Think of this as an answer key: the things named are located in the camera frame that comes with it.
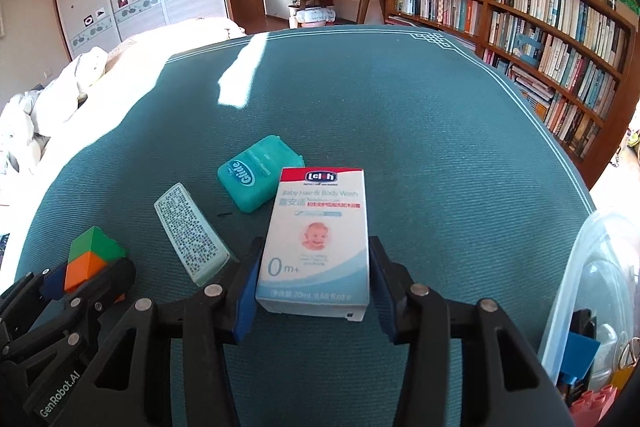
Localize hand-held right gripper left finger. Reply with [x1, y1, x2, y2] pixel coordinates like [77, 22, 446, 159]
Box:
[67, 237, 265, 427]

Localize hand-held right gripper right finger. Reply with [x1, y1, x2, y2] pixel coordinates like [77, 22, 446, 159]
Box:
[367, 234, 576, 427]

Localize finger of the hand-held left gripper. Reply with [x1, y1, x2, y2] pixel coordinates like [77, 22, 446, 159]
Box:
[20, 259, 137, 358]
[0, 266, 68, 325]

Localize green and orange toy block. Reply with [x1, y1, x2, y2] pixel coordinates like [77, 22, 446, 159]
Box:
[65, 227, 127, 295]

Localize white baby wash box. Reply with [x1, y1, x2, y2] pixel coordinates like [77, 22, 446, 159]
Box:
[255, 167, 372, 323]

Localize clear plastic bowl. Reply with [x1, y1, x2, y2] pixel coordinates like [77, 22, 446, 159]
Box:
[537, 209, 640, 427]

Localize large red toy brick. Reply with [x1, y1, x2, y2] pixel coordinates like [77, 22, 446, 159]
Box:
[570, 384, 623, 427]

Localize teal cloth desktop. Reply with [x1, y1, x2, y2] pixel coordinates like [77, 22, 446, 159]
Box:
[0, 24, 598, 427]

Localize small patterned mint box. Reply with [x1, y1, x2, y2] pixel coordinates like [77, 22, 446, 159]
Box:
[154, 183, 232, 287]

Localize teal dental floss case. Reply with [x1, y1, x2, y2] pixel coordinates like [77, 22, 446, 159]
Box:
[217, 134, 306, 214]

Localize blue toy block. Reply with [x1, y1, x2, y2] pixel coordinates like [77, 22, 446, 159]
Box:
[560, 334, 601, 388]

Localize white duvet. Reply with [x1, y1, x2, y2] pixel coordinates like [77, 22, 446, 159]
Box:
[0, 18, 248, 202]

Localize rows of shelved books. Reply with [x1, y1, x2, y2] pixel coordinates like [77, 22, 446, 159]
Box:
[392, 0, 631, 158]

